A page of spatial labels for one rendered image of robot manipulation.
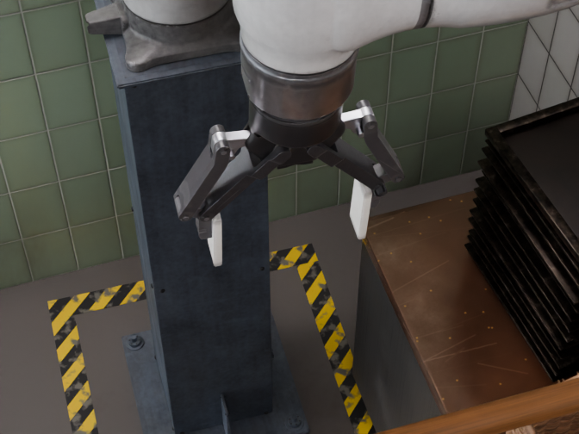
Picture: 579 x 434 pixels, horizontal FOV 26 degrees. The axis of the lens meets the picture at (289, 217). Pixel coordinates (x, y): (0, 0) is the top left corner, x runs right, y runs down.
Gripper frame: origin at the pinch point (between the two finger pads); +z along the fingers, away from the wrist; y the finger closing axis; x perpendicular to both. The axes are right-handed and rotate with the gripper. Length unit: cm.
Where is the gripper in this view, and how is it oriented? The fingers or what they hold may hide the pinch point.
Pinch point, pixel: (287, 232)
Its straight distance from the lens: 114.9
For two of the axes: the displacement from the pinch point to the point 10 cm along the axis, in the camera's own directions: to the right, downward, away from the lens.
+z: -0.4, 5.9, 8.1
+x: 2.5, 7.9, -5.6
